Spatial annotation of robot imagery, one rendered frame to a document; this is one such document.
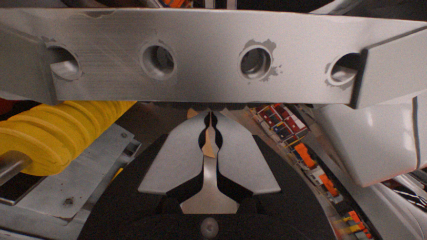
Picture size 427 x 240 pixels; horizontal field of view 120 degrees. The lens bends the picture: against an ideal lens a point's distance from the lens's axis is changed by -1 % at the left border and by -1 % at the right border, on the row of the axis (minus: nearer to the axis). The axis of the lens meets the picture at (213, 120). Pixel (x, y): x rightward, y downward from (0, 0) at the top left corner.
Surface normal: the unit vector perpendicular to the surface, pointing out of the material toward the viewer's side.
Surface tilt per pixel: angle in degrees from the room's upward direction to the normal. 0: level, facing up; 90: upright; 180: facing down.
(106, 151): 0
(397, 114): 90
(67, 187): 0
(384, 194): 89
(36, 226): 0
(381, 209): 105
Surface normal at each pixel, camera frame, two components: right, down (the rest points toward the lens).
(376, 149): 0.01, 0.55
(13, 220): 0.73, -0.58
